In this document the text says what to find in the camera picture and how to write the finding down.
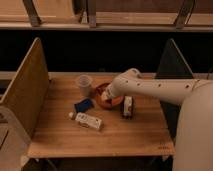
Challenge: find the right dark side panel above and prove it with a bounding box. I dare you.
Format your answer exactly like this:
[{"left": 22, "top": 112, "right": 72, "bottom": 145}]
[{"left": 156, "top": 39, "right": 193, "bottom": 139}]

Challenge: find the translucent plastic cup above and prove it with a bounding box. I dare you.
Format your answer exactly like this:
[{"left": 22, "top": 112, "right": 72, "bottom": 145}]
[{"left": 75, "top": 74, "right": 92, "bottom": 97}]

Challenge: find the left wooden side panel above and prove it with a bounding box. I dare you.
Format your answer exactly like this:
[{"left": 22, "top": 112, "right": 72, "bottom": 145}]
[{"left": 0, "top": 38, "right": 49, "bottom": 145}]

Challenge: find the brown and white carton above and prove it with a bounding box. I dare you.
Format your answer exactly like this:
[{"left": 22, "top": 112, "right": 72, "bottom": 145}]
[{"left": 121, "top": 96, "right": 134, "bottom": 118}]

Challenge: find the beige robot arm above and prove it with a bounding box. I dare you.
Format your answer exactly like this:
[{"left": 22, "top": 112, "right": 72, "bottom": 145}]
[{"left": 101, "top": 68, "right": 213, "bottom": 171}]

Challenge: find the orange ceramic bowl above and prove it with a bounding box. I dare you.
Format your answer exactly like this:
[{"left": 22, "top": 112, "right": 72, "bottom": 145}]
[{"left": 95, "top": 83, "right": 124, "bottom": 109}]

